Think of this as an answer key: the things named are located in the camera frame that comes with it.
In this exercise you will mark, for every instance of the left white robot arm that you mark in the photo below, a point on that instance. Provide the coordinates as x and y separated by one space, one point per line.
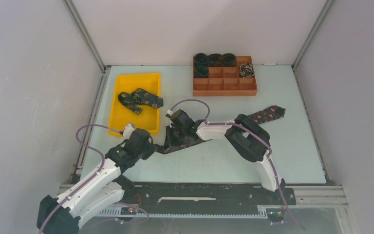
104 185

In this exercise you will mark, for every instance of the dark floral red-dotted tie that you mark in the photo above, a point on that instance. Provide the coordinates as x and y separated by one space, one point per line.
268 114

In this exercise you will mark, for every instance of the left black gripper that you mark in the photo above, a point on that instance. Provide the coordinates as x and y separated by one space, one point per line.
151 149

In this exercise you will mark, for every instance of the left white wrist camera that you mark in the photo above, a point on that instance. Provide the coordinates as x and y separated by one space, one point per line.
128 130

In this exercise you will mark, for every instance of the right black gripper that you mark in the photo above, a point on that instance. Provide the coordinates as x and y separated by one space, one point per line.
169 138

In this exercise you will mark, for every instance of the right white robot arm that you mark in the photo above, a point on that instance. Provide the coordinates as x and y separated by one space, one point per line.
244 134

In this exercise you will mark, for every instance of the dark gold-patterned folded tie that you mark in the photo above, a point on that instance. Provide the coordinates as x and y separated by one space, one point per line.
139 97

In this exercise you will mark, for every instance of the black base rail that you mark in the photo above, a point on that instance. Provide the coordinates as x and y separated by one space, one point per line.
205 198

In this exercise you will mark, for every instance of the rolled dark red-patterned tie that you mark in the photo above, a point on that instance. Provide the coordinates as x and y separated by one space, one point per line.
215 60

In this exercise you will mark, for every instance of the white-patterned tie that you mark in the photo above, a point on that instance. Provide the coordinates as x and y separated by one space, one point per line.
246 70

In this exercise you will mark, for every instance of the rolled dark gold-patterned tie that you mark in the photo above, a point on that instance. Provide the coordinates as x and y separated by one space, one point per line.
229 60

